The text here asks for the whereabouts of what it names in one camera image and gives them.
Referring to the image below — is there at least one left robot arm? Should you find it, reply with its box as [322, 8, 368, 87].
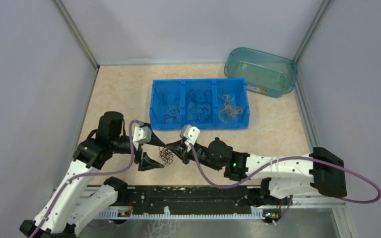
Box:
[19, 111, 165, 238]

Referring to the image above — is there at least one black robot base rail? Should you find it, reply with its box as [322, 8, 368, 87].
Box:
[114, 185, 290, 215]

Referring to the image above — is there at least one grey slotted cable duct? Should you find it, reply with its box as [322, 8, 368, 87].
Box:
[94, 208, 279, 221]

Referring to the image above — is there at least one teal translucent plastic tub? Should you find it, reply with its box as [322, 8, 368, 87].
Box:
[224, 47, 298, 98]

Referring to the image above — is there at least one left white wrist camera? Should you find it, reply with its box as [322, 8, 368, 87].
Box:
[132, 126, 152, 147]

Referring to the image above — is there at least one blue divided plastic bin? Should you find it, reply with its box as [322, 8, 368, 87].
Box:
[149, 78, 250, 130]

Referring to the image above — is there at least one dark cable bundle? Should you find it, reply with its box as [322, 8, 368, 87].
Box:
[158, 146, 176, 167]

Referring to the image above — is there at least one pink thin cable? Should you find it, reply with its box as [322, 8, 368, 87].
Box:
[217, 93, 245, 125]

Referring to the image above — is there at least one dark blue thin cable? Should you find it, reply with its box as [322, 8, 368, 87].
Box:
[186, 88, 215, 125]

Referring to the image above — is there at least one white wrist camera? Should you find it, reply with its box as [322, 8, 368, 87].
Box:
[180, 124, 200, 147]
[132, 126, 152, 147]

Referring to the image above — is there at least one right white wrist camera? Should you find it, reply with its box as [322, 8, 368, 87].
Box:
[180, 124, 200, 147]

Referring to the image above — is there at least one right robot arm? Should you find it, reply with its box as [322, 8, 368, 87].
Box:
[167, 137, 347, 204]

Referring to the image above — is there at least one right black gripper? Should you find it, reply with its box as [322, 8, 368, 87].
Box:
[166, 138, 222, 171]

